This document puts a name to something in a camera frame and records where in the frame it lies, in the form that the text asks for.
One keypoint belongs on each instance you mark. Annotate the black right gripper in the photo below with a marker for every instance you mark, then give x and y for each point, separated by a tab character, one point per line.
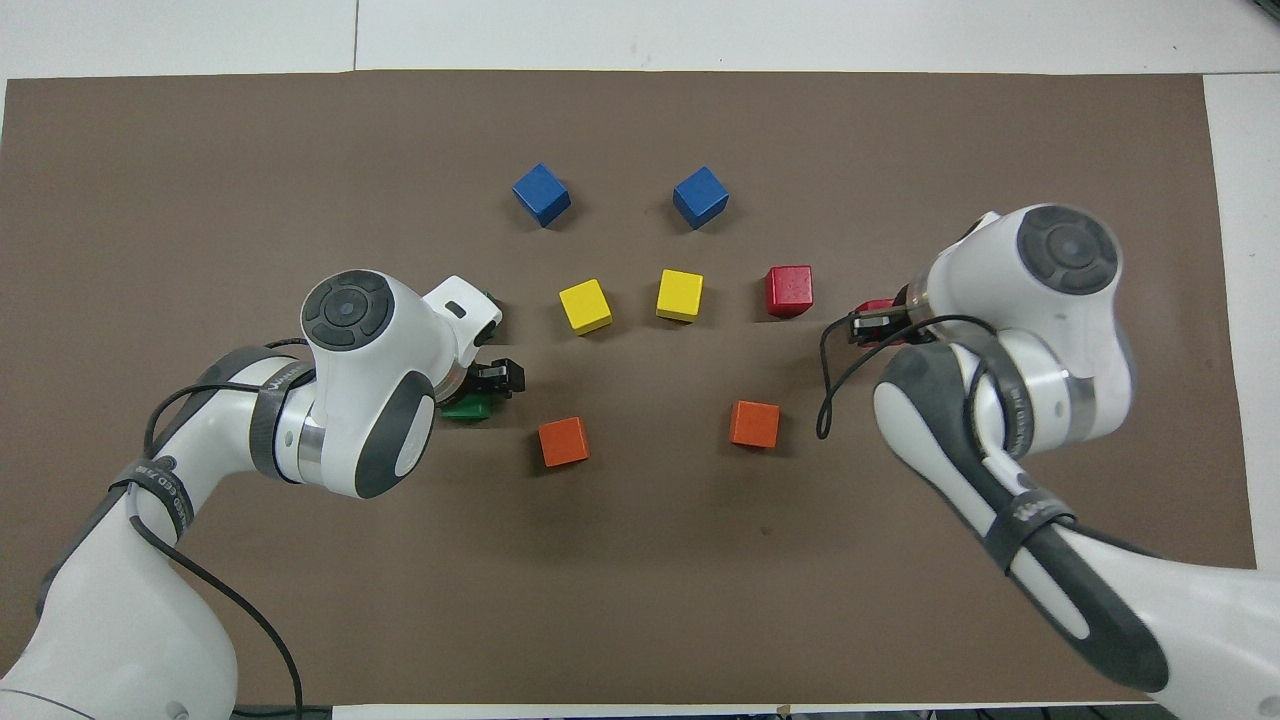
905	315

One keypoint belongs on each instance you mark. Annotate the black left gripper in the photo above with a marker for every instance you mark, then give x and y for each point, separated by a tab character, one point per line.
478	382

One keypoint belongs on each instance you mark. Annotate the red wooden cube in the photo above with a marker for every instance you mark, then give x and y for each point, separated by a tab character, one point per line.
875	305
789	289

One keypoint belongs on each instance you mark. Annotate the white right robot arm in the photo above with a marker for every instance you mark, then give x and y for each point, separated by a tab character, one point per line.
1060	300

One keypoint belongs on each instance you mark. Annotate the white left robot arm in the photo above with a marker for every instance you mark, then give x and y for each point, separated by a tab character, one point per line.
370	350

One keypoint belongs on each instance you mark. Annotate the orange wooden cube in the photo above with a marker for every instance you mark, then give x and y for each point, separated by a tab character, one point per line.
754	424
564	441

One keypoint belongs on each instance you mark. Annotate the yellow wooden cube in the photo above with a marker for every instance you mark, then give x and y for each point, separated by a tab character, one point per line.
585	305
680	294

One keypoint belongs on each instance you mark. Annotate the blue wooden cube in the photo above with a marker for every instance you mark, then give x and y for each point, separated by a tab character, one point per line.
700	196
541	193

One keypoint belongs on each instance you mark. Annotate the brown table mat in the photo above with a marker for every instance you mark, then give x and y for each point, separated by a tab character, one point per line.
650	580

